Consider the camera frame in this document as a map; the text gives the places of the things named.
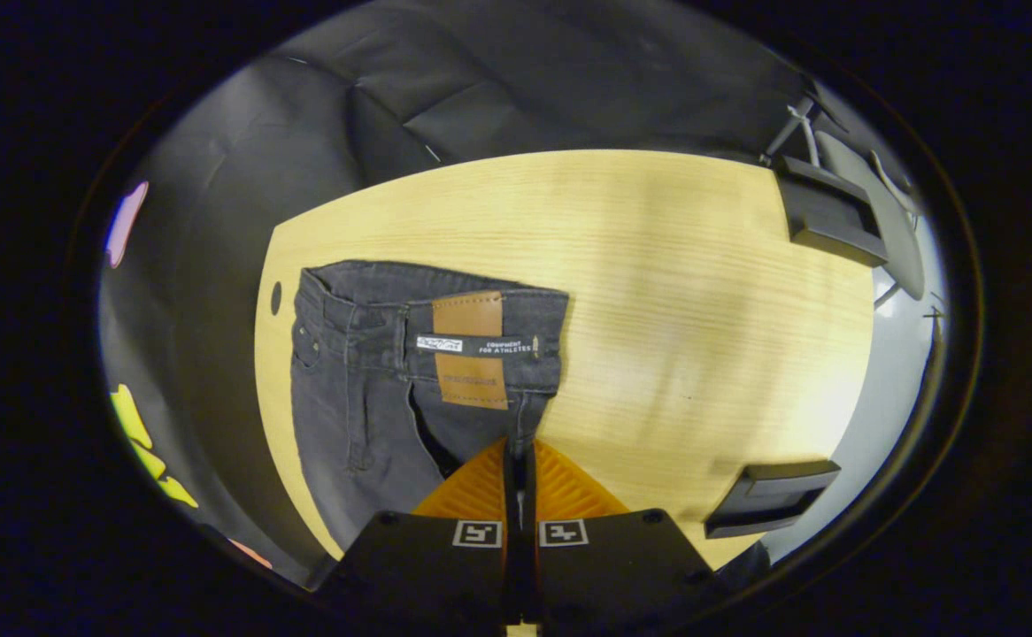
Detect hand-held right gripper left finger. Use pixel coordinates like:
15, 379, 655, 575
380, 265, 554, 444
320, 436, 517, 625

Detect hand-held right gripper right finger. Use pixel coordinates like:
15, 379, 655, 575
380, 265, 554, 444
523, 436, 729, 625

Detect dark grey jeans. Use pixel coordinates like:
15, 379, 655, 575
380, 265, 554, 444
289, 259, 571, 556

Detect black backdrop cloth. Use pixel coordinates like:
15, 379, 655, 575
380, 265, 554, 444
96, 0, 822, 589

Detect grey chair frame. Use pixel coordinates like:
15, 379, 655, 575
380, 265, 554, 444
759, 93, 928, 306

